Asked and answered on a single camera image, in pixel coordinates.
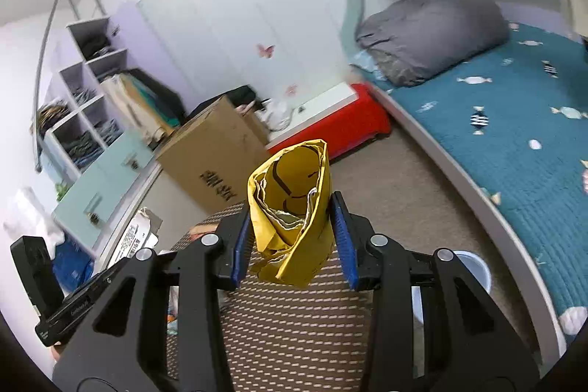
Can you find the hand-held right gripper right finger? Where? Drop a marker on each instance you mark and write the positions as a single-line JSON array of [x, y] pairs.
[[343, 238]]

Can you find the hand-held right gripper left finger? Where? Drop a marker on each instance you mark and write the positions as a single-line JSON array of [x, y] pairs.
[[241, 246]]

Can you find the yellow paper bag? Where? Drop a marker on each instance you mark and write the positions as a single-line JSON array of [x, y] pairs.
[[296, 185]]

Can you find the pale blue waste bin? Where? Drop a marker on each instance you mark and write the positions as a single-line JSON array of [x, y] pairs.
[[474, 270]]

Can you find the blue bag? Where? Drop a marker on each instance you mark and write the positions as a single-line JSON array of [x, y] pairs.
[[71, 268]]

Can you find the large cardboard box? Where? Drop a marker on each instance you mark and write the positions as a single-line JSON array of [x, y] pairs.
[[209, 158]]

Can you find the white printed carton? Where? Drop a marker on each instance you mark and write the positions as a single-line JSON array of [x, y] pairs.
[[138, 233]]

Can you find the dotted brown chair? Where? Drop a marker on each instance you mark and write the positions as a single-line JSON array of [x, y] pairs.
[[294, 327]]

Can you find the large white plastic bag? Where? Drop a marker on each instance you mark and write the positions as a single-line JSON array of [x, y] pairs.
[[27, 213]]

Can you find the red storage box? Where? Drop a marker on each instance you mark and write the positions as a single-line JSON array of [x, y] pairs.
[[340, 121]]

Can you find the small cardboard box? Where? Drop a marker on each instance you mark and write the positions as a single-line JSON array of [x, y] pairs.
[[255, 123]]

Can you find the pale green drawer cabinet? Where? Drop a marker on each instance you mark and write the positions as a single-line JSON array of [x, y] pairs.
[[105, 185]]

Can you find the black bag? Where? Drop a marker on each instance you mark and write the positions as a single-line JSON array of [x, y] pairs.
[[236, 96]]

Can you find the small pink butterfly sticker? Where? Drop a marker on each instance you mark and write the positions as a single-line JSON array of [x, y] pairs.
[[291, 89]]

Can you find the light blue patterned pillow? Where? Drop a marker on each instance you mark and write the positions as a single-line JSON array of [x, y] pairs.
[[367, 63]]

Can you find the pile of folded clothes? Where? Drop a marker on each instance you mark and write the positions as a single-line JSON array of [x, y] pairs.
[[133, 100]]

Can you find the white cubby shelf unit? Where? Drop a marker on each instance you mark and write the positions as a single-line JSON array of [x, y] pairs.
[[80, 98]]

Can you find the bed with teal quilt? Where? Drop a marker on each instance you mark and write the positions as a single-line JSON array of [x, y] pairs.
[[519, 121]]

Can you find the grey pillow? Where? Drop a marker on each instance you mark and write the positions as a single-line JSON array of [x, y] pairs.
[[432, 34]]

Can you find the white wardrobe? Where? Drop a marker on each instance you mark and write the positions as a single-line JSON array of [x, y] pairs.
[[239, 6]]

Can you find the white bed frame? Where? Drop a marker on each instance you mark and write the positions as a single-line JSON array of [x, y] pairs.
[[459, 171]]

